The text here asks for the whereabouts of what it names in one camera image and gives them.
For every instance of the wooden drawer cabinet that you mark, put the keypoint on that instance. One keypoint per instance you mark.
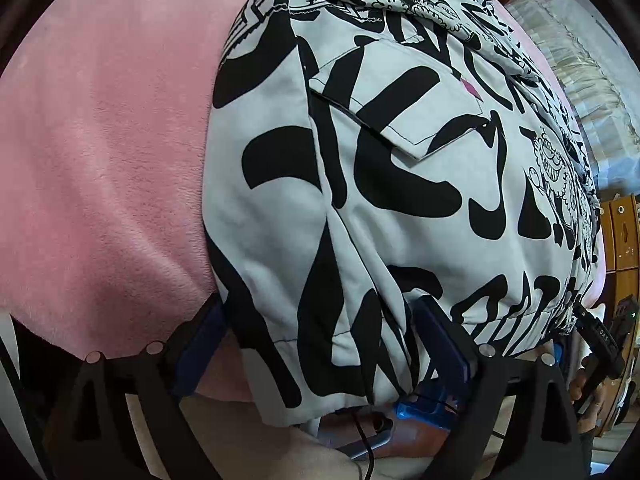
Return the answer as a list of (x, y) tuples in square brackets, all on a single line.
[(620, 240)]

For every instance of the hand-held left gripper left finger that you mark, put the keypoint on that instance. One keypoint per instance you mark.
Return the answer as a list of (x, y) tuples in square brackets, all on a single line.
[(200, 350)]

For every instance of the person's right hand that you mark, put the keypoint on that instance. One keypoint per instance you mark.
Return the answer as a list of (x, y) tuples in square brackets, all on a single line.
[(576, 387)]

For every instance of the grey flat device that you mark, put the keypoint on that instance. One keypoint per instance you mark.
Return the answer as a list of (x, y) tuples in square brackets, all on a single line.
[(372, 447)]

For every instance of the white black printed jacket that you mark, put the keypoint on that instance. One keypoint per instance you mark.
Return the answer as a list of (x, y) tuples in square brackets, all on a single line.
[(400, 185)]

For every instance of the person's light trousers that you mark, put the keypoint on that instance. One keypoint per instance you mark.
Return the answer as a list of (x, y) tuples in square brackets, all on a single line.
[(250, 450)]

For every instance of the blue plastic device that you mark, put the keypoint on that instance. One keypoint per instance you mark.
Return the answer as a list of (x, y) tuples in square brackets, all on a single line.
[(425, 410)]

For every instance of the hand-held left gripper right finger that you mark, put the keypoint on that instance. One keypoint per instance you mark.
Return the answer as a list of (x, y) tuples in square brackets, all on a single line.
[(445, 342)]

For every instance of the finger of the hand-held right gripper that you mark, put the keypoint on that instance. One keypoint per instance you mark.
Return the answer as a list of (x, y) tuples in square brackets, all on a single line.
[(600, 340)]

